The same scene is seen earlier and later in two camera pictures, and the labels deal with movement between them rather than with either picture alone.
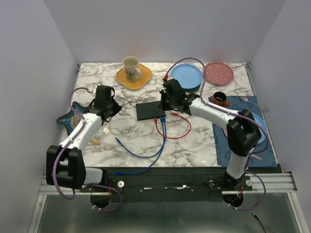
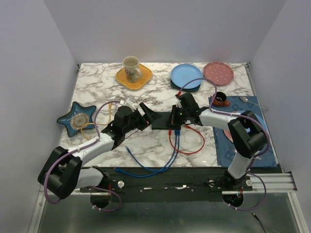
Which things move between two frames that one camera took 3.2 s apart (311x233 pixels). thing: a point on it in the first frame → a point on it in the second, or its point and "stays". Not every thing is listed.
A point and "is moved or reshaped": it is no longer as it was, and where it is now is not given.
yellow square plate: [121, 78] stays
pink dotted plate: [218, 74] stays
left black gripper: [117, 108] → [148, 118]
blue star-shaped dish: [72, 119] stays
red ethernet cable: [175, 113] → [187, 126]
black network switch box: [148, 110] is moved or reshaped
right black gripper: [163, 106] → [173, 121]
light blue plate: [189, 75] stays
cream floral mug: [132, 71] stays
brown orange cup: [219, 98] stays
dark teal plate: [195, 89] stays
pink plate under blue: [225, 132] stays
